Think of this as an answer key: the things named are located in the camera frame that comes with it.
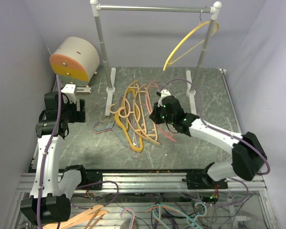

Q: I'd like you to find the pink plastic hanger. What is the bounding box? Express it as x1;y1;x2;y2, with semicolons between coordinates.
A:
145;80;177;142

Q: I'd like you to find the beige plastic hanger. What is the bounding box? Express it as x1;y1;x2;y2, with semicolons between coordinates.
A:
109;80;160;152
110;80;160;145

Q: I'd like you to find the yellow plastic hanger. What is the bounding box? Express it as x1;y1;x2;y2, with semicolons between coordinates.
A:
163;7;220;72

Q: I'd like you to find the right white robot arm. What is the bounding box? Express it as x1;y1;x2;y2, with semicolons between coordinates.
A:
149;95;267;189

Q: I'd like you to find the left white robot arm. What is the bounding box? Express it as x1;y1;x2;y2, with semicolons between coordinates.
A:
20;90;88;228

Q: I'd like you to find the white clothes rack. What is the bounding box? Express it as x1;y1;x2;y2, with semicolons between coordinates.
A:
90;0;222;116

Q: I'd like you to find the beige drum with orange face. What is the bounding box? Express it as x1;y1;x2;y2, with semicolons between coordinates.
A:
50;36;100;87

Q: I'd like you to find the teal hanger under table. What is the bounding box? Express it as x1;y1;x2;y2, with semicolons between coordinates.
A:
145;202;207;229

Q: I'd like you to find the wooden hanger under table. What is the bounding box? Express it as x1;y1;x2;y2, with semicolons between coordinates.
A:
43;205;109;229

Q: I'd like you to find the pink blue hanger under table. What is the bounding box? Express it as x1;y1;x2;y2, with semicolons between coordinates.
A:
119;208;135;229

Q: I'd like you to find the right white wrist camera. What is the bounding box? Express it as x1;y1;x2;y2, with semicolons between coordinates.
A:
157;89;171;107

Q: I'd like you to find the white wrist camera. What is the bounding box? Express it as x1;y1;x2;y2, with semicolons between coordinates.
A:
61;84;76;104
157;89;171;107

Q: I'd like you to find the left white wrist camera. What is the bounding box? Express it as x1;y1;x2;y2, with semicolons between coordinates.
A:
61;84;76;104

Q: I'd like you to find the blue wire hanger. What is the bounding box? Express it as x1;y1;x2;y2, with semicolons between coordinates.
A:
92;96;141;160

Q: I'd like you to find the red wire hanger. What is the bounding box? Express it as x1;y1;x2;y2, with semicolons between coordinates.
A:
92;96;141;160

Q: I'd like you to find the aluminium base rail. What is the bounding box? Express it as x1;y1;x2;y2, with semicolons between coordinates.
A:
16;173;267;193

